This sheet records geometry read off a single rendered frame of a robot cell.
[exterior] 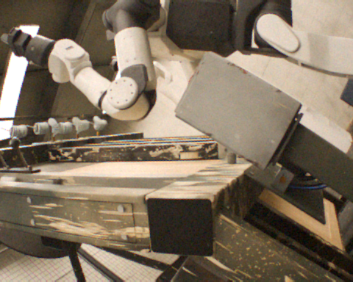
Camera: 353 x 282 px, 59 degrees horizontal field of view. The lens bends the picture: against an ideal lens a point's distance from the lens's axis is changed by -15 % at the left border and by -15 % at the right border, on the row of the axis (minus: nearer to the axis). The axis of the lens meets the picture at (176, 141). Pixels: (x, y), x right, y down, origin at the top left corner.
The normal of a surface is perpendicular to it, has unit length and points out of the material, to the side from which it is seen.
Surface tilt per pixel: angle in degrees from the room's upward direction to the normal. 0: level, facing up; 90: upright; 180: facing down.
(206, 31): 100
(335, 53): 90
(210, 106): 90
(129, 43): 90
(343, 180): 90
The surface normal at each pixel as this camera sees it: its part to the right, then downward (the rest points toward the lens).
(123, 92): -0.19, -0.22
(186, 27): -0.18, 0.10
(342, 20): -0.43, 0.20
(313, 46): 0.06, 0.07
